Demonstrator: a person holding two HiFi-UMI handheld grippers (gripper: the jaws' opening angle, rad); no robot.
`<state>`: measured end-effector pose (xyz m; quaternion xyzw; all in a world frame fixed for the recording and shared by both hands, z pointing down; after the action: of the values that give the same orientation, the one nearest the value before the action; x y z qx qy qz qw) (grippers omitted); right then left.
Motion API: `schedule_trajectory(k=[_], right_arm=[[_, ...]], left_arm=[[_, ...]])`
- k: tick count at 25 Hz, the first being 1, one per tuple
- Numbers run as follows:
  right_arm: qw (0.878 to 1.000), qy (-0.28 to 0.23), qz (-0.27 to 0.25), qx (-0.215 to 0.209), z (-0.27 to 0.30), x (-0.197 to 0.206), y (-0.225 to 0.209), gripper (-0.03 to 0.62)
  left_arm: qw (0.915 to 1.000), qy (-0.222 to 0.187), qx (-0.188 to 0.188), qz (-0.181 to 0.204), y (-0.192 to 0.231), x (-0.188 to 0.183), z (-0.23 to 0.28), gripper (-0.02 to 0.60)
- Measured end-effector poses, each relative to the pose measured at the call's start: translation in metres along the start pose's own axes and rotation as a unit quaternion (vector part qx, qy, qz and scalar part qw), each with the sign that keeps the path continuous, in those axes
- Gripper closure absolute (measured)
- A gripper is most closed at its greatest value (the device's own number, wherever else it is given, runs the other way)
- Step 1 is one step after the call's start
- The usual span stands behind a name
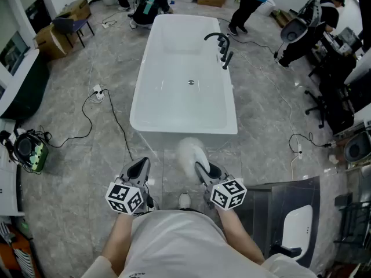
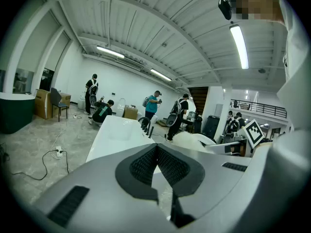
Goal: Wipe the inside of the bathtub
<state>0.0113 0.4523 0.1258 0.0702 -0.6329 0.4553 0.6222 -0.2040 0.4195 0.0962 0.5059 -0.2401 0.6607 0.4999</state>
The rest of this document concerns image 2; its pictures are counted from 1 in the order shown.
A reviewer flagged person's white shirt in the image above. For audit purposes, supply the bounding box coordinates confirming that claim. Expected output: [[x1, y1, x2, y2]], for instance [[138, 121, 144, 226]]
[[276, 0, 311, 133]]

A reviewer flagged brown wooden staircase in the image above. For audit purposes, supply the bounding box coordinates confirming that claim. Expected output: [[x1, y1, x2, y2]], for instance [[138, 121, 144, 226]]
[[188, 86, 209, 116]]

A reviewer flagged ceiling air conditioner unit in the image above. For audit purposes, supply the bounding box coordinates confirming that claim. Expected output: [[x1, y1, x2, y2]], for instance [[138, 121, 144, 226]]
[[116, 57, 144, 71]]

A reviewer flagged long ceiling light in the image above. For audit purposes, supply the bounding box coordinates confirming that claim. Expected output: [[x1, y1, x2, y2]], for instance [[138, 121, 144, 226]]
[[150, 68, 173, 82], [96, 45, 125, 59], [229, 24, 250, 70]]

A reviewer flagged large brown cardboard carton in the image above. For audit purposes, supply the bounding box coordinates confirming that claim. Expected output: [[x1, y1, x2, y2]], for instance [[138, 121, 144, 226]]
[[35, 88, 53, 120]]

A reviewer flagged black curved bathtub faucet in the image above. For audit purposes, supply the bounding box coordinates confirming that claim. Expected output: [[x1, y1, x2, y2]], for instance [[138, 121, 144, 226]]
[[138, 116, 152, 131]]

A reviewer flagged small brown cardboard carton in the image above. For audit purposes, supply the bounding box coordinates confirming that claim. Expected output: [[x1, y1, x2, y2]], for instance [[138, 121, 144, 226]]
[[123, 105, 138, 120]]

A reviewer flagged black power cable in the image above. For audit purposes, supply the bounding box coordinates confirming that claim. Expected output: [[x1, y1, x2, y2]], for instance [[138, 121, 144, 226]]
[[62, 150, 70, 174], [11, 150, 59, 181]]

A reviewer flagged white bathtub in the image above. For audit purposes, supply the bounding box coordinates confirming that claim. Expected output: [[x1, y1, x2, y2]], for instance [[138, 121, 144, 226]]
[[85, 115, 157, 164]]

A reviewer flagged black cabinet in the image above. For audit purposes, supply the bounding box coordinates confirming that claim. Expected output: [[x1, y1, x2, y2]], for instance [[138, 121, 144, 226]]
[[203, 115, 221, 139]]

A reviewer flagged person's head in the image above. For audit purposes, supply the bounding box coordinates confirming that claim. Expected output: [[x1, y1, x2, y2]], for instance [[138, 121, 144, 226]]
[[228, 0, 285, 25]]

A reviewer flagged white power strip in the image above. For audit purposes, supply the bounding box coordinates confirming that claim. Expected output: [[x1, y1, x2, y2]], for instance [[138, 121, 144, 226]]
[[52, 146, 66, 159]]

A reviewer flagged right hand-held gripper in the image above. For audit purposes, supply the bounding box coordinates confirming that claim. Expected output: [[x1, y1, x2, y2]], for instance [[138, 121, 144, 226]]
[[201, 119, 265, 158]]

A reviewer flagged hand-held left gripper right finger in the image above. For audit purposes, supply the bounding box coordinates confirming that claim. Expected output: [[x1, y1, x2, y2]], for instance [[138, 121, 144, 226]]
[[157, 144, 252, 229]]

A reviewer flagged black head-worn camera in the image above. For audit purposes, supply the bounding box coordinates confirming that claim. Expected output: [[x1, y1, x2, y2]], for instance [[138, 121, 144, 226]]
[[218, 0, 233, 21]]

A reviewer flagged dark green freestanding tub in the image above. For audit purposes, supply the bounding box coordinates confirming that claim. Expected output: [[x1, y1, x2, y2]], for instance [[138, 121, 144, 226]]
[[0, 92, 36, 134]]

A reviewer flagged black chair with blue seat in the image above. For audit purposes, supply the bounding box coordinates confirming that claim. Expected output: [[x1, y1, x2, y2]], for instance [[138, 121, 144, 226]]
[[50, 87, 70, 122]]

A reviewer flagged black metal railing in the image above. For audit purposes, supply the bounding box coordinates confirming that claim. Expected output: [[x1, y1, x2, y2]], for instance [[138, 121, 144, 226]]
[[230, 99, 288, 119]]

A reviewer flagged low brown cardboard carton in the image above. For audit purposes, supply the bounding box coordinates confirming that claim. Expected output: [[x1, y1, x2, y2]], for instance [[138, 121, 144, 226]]
[[59, 93, 71, 109]]

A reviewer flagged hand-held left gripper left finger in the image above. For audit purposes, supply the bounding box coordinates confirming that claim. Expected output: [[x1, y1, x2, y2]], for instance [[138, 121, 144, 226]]
[[33, 143, 177, 233]]

